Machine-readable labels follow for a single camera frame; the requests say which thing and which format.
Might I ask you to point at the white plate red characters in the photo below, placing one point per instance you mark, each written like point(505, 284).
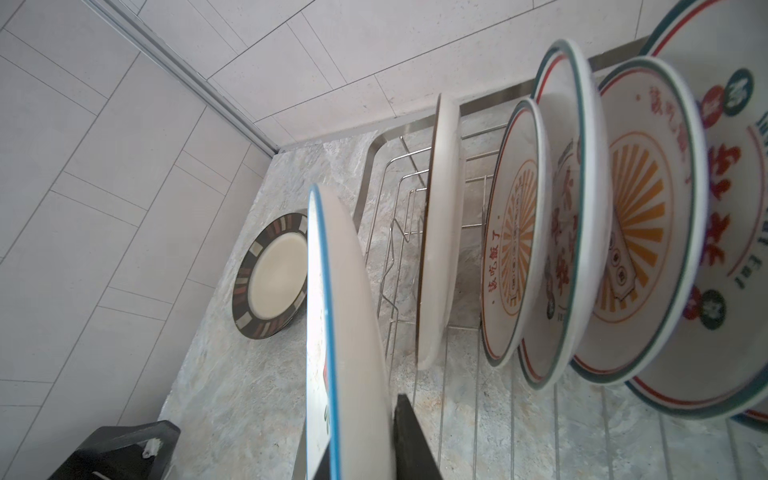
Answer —
point(578, 225)

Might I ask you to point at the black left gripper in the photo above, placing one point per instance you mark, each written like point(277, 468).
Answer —
point(123, 452)

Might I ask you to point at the metal wire dish rack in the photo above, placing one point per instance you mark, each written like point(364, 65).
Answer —
point(482, 421)

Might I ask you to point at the aluminium corner post left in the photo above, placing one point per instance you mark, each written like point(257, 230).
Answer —
point(133, 29)

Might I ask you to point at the brown striped rim plate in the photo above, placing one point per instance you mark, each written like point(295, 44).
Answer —
point(270, 285)

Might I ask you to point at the white plate orange sunburst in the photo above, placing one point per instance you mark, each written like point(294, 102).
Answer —
point(515, 238)

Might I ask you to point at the white blue leaf plate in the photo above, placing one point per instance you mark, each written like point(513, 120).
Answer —
point(440, 246)

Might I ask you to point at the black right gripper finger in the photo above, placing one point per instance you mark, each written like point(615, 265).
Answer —
point(413, 457)

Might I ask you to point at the large red characters plate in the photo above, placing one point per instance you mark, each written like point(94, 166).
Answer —
point(714, 364)

